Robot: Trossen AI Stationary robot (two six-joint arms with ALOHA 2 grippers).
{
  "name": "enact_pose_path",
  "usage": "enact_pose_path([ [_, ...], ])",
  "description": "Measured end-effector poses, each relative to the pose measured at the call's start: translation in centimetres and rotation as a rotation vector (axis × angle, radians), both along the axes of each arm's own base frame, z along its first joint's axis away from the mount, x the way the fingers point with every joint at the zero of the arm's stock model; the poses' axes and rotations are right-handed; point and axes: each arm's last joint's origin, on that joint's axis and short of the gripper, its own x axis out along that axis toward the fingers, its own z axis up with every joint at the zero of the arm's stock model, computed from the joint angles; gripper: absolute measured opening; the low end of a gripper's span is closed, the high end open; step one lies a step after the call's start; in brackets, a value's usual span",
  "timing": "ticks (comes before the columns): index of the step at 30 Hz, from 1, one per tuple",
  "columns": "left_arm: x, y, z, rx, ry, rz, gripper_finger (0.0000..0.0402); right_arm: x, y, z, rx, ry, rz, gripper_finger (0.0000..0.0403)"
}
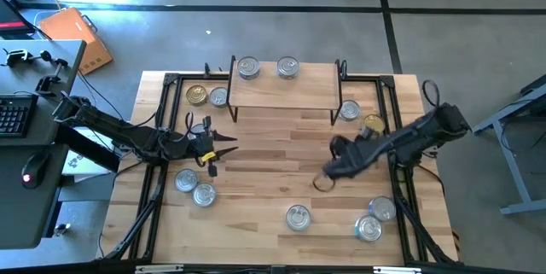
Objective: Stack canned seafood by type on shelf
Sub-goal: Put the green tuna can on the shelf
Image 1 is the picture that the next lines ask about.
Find orange plastic case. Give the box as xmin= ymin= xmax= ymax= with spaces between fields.
xmin=38 ymin=7 xmax=114 ymax=76

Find black metal clamp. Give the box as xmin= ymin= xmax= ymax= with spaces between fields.
xmin=34 ymin=57 xmax=69 ymax=96
xmin=2 ymin=48 xmax=53 ymax=68

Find grey metal table frame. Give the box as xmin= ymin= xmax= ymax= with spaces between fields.
xmin=470 ymin=73 xmax=546 ymax=217

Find black computer mouse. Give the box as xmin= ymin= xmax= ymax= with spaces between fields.
xmin=20 ymin=150 xmax=51 ymax=190

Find wooden shelf black metal legs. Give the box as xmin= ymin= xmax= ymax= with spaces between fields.
xmin=225 ymin=55 xmax=349 ymax=126

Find white box with logo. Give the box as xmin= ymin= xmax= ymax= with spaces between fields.
xmin=61 ymin=128 xmax=117 ymax=177

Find black diagonal bar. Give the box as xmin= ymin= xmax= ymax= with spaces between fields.
xmin=54 ymin=122 xmax=121 ymax=173

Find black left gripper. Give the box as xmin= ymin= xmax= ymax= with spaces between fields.
xmin=183 ymin=116 xmax=240 ymax=177

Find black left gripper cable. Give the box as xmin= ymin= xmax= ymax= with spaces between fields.
xmin=183 ymin=110 xmax=196 ymax=139

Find dark grey desk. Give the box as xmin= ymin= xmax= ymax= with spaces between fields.
xmin=0 ymin=143 xmax=69 ymax=250

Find gold lid seafood can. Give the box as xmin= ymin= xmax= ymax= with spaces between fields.
xmin=185 ymin=85 xmax=209 ymax=108
xmin=362 ymin=114 xmax=386 ymax=135

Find blue label seafood can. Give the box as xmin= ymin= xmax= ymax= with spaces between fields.
xmin=174 ymin=168 xmax=200 ymax=193
xmin=236 ymin=55 xmax=261 ymax=81
xmin=369 ymin=195 xmax=398 ymax=223
xmin=285 ymin=204 xmax=312 ymax=232

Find black right shoulder cable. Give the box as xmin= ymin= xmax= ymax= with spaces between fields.
xmin=421 ymin=79 xmax=441 ymax=108

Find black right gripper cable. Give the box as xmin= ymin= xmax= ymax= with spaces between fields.
xmin=312 ymin=170 xmax=339 ymax=193

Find green label seafood can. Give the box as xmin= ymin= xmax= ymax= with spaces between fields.
xmin=339 ymin=99 xmax=363 ymax=122
xmin=208 ymin=86 xmax=230 ymax=109

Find silver metal bracket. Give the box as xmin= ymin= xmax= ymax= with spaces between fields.
xmin=373 ymin=265 xmax=422 ymax=274
xmin=135 ymin=264 xmax=184 ymax=274

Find black aluminium rig frame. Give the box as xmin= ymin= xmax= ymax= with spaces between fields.
xmin=96 ymin=71 xmax=460 ymax=266

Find black keyboard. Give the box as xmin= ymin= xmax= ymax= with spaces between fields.
xmin=0 ymin=93 xmax=39 ymax=139

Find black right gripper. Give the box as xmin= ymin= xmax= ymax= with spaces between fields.
xmin=322 ymin=135 xmax=376 ymax=179

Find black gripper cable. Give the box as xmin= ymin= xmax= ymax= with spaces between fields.
xmin=183 ymin=110 xmax=196 ymax=139
xmin=312 ymin=170 xmax=339 ymax=193

